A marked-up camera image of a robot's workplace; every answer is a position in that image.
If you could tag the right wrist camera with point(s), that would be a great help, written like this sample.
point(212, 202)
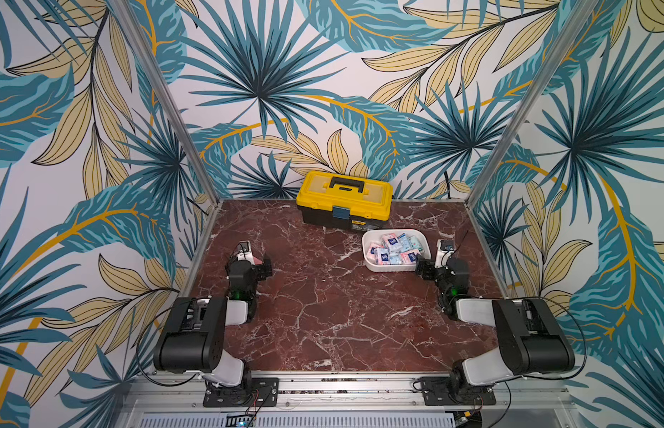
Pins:
point(444, 250)

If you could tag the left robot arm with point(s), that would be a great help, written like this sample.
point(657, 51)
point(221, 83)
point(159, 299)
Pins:
point(194, 333)

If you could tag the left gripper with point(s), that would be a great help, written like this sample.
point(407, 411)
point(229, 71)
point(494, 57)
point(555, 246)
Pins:
point(262, 272)

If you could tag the blue elephant tissue pack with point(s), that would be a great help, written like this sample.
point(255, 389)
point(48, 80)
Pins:
point(405, 242)

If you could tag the aluminium front rail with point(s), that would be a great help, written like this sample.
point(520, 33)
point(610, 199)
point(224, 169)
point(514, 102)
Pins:
point(348, 399)

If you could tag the white plastic storage box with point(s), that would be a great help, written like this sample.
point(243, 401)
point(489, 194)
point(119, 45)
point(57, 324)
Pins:
point(374, 236)

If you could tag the pink Tempo tissue pack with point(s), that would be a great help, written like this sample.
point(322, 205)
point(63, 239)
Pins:
point(382, 256)
point(410, 257)
point(371, 252)

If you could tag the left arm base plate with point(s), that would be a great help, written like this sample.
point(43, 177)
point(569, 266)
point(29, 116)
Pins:
point(261, 392)

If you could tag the green white tissue pack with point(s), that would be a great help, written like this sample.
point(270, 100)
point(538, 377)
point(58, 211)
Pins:
point(416, 244)

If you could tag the yellow black toolbox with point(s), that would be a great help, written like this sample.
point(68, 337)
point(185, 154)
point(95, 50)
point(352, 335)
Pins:
point(344, 202)

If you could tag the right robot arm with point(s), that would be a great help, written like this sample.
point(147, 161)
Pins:
point(530, 340)

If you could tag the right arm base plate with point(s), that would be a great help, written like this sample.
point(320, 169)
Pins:
point(445, 391)

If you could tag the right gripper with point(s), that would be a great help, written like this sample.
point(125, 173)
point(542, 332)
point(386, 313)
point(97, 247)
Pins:
point(428, 268)

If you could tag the pink Tempo pack in box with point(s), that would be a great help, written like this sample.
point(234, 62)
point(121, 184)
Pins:
point(390, 242)

